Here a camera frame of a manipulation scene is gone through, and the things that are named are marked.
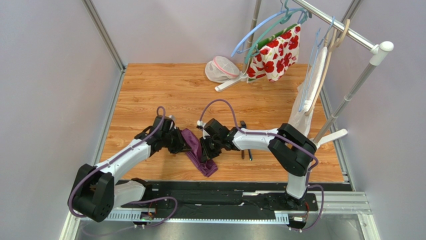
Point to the light blue plastic hanger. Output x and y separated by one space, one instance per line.
263 28

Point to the metal clothes rack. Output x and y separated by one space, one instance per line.
370 119

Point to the blue thin wire hanger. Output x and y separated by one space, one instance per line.
315 68

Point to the red poppy floral cloth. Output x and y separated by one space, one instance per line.
274 59

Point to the white mesh laundry bag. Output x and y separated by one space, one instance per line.
220 69

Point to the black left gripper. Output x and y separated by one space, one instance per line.
180 146

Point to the teal plastic hanger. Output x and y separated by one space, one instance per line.
283 4

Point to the white towel on hanger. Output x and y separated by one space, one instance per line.
297 119

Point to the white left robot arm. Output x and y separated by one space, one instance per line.
96 190

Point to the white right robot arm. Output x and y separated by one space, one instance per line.
293 150

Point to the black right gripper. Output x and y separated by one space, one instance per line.
206 148

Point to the purple cloth napkin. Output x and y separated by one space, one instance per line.
207 168

